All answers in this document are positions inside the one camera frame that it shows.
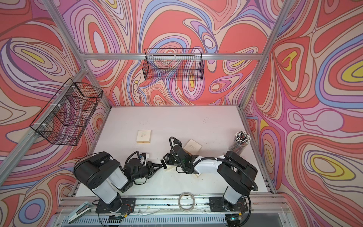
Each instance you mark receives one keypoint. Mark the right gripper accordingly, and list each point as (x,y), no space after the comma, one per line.
(168,161)

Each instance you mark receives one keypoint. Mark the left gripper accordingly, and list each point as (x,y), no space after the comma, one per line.
(150,167)

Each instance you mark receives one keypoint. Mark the small cream jewelry box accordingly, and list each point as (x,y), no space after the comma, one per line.
(167,167)

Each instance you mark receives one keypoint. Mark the cream drawer jewelry box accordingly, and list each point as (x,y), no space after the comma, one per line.
(144,136)

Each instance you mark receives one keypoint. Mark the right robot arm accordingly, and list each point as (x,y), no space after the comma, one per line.
(237,172)

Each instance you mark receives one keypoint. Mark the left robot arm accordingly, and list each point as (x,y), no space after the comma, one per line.
(104,175)

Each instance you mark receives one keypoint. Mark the cream jewelry box middle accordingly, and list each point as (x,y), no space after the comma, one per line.
(192,147)

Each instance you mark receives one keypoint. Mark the cup of pencils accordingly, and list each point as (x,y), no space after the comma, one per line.
(241,140)

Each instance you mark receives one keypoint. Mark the white stapler tool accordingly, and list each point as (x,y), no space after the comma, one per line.
(80,211)

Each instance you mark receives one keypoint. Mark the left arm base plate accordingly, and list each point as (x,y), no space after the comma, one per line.
(122,206)

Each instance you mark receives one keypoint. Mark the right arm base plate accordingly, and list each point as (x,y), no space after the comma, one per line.
(219,204)

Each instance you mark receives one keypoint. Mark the black wire basket back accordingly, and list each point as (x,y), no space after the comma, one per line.
(173,64)

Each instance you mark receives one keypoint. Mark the black wire basket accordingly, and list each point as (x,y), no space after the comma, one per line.
(173,64)
(75,103)

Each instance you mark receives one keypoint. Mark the black wire basket left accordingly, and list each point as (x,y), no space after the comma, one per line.
(75,103)

